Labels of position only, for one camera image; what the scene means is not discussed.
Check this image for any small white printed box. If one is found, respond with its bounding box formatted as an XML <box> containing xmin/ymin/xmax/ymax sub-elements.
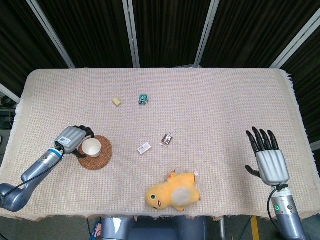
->
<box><xmin>136</xmin><ymin>141</ymin><xmax>152</xmax><ymax>155</ymax></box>

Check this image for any grey-blue robot torso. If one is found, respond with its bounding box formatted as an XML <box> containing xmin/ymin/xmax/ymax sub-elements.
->
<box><xmin>99</xmin><ymin>215</ymin><xmax>209</xmax><ymax>240</ymax></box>

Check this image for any beige woven tablecloth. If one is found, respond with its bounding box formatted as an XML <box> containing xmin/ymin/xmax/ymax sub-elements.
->
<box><xmin>0</xmin><ymin>66</ymin><xmax>320</xmax><ymax>222</ymax></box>

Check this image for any dark ribbed screen panel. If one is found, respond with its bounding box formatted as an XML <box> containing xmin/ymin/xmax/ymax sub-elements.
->
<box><xmin>279</xmin><ymin>27</ymin><xmax>320</xmax><ymax>151</ymax></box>
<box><xmin>37</xmin><ymin>0</ymin><xmax>133</xmax><ymax>68</ymax></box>
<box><xmin>132</xmin><ymin>0</ymin><xmax>212</xmax><ymax>68</ymax></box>
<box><xmin>0</xmin><ymin>0</ymin><xmax>70</xmax><ymax>101</ymax></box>
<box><xmin>201</xmin><ymin>0</ymin><xmax>320</xmax><ymax>68</ymax></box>

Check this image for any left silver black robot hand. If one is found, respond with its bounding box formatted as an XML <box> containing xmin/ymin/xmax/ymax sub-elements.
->
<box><xmin>54</xmin><ymin>124</ymin><xmax>96</xmax><ymax>159</ymax></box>

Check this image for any white cup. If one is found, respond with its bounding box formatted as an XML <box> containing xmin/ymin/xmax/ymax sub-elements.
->
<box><xmin>81</xmin><ymin>138</ymin><xmax>102</xmax><ymax>159</ymax></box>

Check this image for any brown snack packet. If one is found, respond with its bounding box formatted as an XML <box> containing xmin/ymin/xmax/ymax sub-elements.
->
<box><xmin>159</xmin><ymin>133</ymin><xmax>175</xmax><ymax>147</ymax></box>

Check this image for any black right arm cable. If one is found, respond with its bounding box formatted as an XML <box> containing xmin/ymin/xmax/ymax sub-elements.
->
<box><xmin>266</xmin><ymin>184</ymin><xmax>288</xmax><ymax>227</ymax></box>

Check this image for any round woven rattan coaster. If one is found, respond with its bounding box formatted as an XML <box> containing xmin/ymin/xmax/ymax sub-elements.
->
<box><xmin>77</xmin><ymin>135</ymin><xmax>113</xmax><ymax>171</ymax></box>

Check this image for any white screen frame post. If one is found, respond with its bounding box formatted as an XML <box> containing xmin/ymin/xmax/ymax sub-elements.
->
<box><xmin>121</xmin><ymin>0</ymin><xmax>141</xmax><ymax>68</ymax></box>
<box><xmin>194</xmin><ymin>0</ymin><xmax>221</xmax><ymax>68</ymax></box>
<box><xmin>269</xmin><ymin>9</ymin><xmax>320</xmax><ymax>69</ymax></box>
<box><xmin>0</xmin><ymin>82</ymin><xmax>21</xmax><ymax>104</ymax></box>
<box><xmin>26</xmin><ymin>0</ymin><xmax>76</xmax><ymax>69</ymax></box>

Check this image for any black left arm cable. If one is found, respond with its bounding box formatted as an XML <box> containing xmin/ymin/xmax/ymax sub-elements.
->
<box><xmin>0</xmin><ymin>178</ymin><xmax>36</xmax><ymax>201</ymax></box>

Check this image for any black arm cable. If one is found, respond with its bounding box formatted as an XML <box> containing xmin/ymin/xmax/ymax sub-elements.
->
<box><xmin>266</xmin><ymin>184</ymin><xmax>288</xmax><ymax>227</ymax></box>
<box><xmin>0</xmin><ymin>178</ymin><xmax>36</xmax><ymax>201</ymax></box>

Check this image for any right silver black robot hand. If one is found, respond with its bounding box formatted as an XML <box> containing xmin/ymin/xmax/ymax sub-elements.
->
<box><xmin>244</xmin><ymin>126</ymin><xmax>291</xmax><ymax>187</ymax></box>

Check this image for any yellow plush duck toy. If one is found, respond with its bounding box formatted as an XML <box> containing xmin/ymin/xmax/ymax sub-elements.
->
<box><xmin>145</xmin><ymin>169</ymin><xmax>202</xmax><ymax>212</ymax></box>

